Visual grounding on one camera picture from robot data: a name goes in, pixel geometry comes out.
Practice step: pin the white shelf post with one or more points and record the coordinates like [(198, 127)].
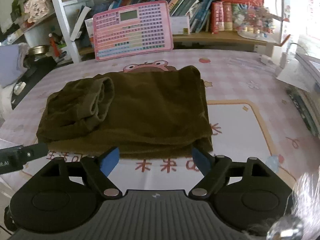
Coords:
[(65, 29)]

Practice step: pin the small white card box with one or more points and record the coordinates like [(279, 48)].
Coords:
[(180, 25)]

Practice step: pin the brass bowl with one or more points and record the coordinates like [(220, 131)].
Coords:
[(38, 50)]

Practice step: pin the colourful flower ornament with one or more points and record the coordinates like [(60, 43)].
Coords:
[(257, 24)]

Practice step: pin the white leaning book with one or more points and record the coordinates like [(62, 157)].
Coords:
[(76, 33)]

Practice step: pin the black storage bag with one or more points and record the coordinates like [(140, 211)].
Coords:
[(35, 73)]

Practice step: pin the dark brown garment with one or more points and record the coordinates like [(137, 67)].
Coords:
[(145, 114)]

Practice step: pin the pink cartoon desk mat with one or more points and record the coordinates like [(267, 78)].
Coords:
[(249, 109)]

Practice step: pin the pink keyboard learning toy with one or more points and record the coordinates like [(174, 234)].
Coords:
[(131, 30)]

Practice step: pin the floral plush doll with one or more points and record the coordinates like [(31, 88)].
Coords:
[(37, 9)]

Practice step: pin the folded lavender clothes stack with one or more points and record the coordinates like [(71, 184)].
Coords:
[(11, 63)]

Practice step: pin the white paper stack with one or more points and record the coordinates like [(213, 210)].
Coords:
[(301, 72)]

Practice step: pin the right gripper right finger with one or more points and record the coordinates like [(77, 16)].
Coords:
[(214, 170)]

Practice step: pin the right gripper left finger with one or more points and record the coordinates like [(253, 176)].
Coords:
[(97, 170)]

